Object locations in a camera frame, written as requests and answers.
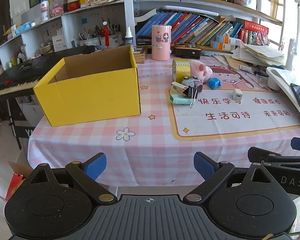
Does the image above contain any long row of books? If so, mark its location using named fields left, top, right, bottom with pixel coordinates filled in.
left=136, top=11, right=244, bottom=46

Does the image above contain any pink cylinder container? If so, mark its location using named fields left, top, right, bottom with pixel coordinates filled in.
left=151, top=25, right=172, bottom=61

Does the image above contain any white shelf unit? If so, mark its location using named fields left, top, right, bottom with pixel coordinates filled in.
left=0, top=0, right=130, bottom=68

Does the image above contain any small grey toy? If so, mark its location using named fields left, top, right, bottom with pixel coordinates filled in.
left=181, top=76, right=203, bottom=87

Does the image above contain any small pink box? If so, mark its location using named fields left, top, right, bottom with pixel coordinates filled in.
left=50, top=2, right=64, bottom=15

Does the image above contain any red book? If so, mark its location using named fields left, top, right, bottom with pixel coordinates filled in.
left=244, top=21, right=269, bottom=34

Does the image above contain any pink checked cloth desktop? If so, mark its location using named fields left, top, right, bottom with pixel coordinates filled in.
left=27, top=52, right=300, bottom=188

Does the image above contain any black binder clip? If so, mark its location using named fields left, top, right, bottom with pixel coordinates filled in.
left=182, top=85, right=203, bottom=108

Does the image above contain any wooden chessboard box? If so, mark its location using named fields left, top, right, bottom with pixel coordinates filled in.
left=133, top=45, right=148, bottom=64

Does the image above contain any white box red label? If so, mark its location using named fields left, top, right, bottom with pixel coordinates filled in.
left=52, top=34, right=68, bottom=52

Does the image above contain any keyboard stand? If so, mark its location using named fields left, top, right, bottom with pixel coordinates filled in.
left=5, top=97, right=35, bottom=150

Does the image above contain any small blue pouch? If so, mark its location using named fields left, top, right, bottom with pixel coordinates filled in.
left=208, top=78, right=222, bottom=90

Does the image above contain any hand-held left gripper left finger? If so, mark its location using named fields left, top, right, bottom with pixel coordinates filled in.
left=27, top=153, right=117, bottom=204

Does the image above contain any yellow tape roll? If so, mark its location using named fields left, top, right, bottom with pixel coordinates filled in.
left=172, top=58, right=192, bottom=80

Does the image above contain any red round doll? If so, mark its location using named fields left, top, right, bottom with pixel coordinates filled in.
left=67, top=0, right=80, bottom=12

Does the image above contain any blue tissue pack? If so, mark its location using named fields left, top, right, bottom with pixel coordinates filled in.
left=15, top=22, right=35, bottom=34

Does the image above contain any red tassel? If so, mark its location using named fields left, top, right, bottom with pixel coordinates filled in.
left=102, top=21, right=110, bottom=47

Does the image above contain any square white pen holder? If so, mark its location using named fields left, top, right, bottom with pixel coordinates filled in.
left=79, top=27, right=102, bottom=47

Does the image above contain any green correction tape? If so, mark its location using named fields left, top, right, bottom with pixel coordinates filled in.
left=169, top=94, right=192, bottom=105

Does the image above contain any white bottle red label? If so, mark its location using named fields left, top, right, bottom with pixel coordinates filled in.
left=41, top=0, right=50, bottom=22

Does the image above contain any orange white carton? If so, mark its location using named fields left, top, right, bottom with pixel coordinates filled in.
left=210, top=41, right=240, bottom=51
left=216, top=34, right=242, bottom=45

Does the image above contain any round white pen holder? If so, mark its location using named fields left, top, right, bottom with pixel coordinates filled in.
left=101, top=17, right=123, bottom=48

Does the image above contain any wood and white desk shelf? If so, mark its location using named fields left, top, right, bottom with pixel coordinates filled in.
left=122, top=0, right=287, bottom=55

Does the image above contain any stack of papers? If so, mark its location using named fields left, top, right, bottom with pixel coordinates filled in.
left=231, top=42, right=287, bottom=68

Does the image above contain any brown wooden box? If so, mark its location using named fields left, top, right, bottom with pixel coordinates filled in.
left=174, top=43, right=202, bottom=59

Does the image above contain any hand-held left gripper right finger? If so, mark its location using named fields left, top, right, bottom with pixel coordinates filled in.
left=183, top=152, right=275, bottom=204

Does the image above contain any pink plush pig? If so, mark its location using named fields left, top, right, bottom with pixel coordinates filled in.
left=189, top=59, right=214, bottom=84

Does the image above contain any yellow cardboard box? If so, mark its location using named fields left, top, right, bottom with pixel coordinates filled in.
left=33, top=45, right=141, bottom=127

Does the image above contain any red cardboard box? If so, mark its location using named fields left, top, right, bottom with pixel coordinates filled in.
left=0, top=161, right=33, bottom=203

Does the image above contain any white stand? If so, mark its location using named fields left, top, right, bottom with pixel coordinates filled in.
left=266, top=66, right=300, bottom=117

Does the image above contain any white spray bottle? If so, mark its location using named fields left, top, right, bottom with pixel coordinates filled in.
left=124, top=26, right=134, bottom=47

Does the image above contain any black electronic keyboard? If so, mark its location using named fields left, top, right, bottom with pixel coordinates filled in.
left=0, top=45, right=95, bottom=100

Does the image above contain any thick white book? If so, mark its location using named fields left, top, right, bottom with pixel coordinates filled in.
left=134, top=7, right=157, bottom=23

